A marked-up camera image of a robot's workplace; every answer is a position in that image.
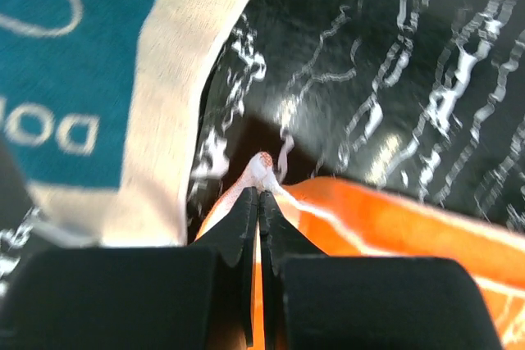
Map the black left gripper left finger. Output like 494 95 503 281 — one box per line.
1 188 258 349

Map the orange Doraemon towel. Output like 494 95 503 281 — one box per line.
197 152 524 349

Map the teal Doraemon towel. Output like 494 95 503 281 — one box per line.
1 0 248 246

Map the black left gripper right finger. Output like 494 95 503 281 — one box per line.
258 192 501 349

